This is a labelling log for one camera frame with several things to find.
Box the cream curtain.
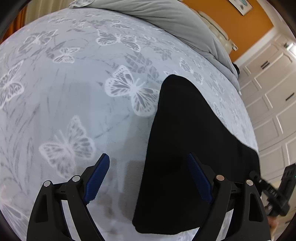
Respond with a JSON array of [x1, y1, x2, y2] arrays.
[[25, 0, 72, 25]]

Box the white wardrobe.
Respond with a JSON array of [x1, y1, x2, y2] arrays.
[[235, 28, 295, 187]]

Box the black pants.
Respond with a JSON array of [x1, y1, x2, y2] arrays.
[[132, 75, 260, 235]]

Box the butterfly print bed sheet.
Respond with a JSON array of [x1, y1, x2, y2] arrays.
[[1, 8, 258, 240]]

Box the beige leather headboard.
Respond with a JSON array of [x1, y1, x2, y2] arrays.
[[197, 11, 238, 54]]

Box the framed wall picture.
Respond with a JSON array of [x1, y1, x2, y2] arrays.
[[229, 0, 253, 16]]

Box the right hand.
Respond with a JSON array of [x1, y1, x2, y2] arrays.
[[264, 204, 280, 240]]

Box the orange curtain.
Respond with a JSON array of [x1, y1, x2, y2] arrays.
[[1, 6, 27, 43]]

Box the grey duvet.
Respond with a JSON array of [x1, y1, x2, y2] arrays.
[[69, 0, 240, 92]]

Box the black item beside bed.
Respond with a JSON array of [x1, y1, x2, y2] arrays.
[[232, 62, 240, 75]]

